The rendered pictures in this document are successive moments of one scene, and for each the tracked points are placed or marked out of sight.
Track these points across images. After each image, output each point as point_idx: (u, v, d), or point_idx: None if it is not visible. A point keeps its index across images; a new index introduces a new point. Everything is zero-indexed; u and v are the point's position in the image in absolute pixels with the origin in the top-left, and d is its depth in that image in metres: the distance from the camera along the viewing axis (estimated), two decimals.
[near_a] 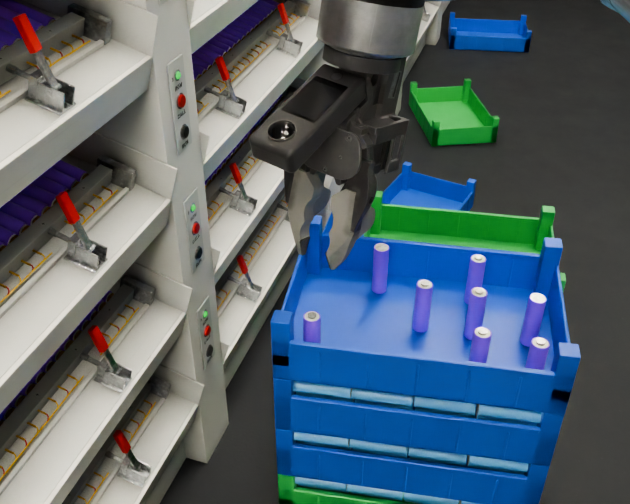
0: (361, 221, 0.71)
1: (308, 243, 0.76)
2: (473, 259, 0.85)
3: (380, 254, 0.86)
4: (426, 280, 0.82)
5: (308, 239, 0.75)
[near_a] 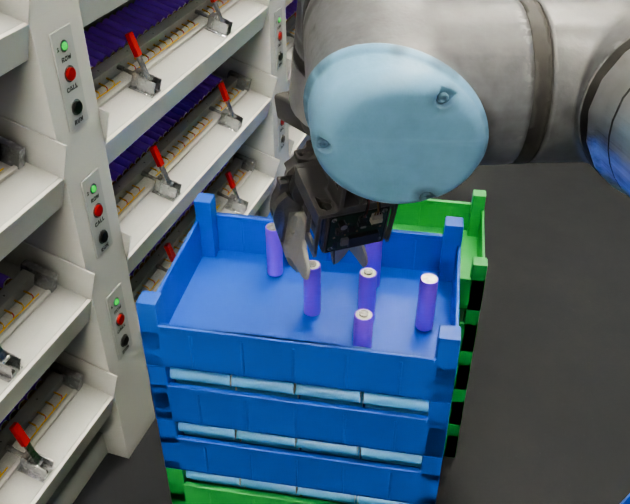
0: (281, 234, 0.69)
1: (333, 256, 0.74)
2: None
3: (271, 234, 0.81)
4: (315, 260, 0.77)
5: (332, 251, 0.74)
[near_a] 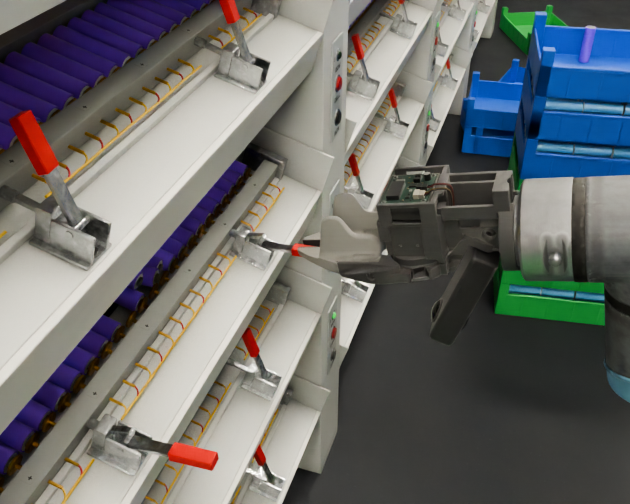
0: (365, 225, 0.75)
1: (311, 246, 0.73)
2: (140, 275, 0.66)
3: (591, 31, 1.32)
4: (137, 298, 0.66)
5: (316, 248, 0.73)
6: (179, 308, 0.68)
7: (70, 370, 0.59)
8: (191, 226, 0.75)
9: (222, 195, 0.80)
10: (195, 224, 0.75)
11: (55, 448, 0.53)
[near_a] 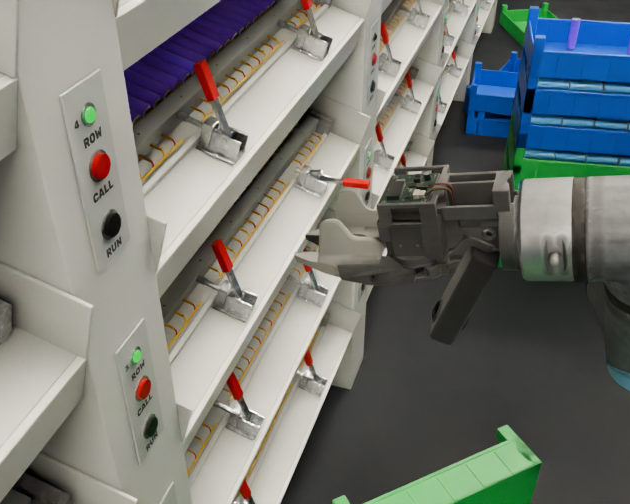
0: (368, 223, 0.75)
1: (308, 251, 0.73)
2: None
3: (576, 22, 1.57)
4: None
5: (313, 252, 0.73)
6: (263, 220, 0.93)
7: None
8: None
9: None
10: None
11: (178, 290, 0.78)
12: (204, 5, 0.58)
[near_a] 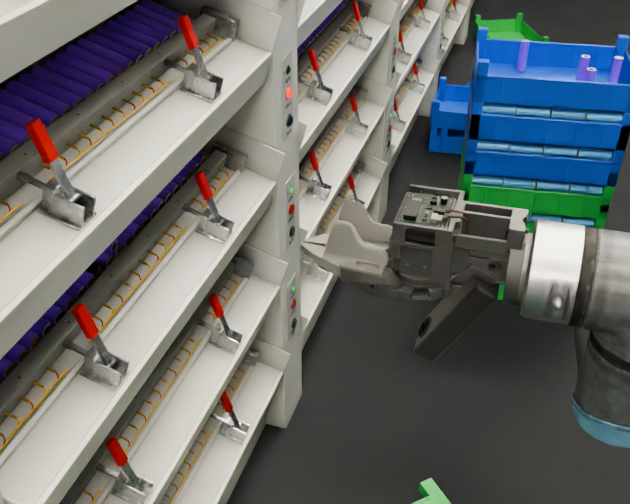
0: (366, 234, 0.75)
1: (315, 244, 0.74)
2: (116, 241, 0.86)
3: (525, 44, 1.51)
4: (107, 257, 0.85)
5: (320, 246, 0.74)
6: (153, 271, 0.87)
7: (54, 307, 0.77)
8: (154, 203, 0.94)
9: (181, 179, 0.99)
10: (157, 201, 0.94)
11: (38, 358, 0.72)
12: (13, 67, 0.52)
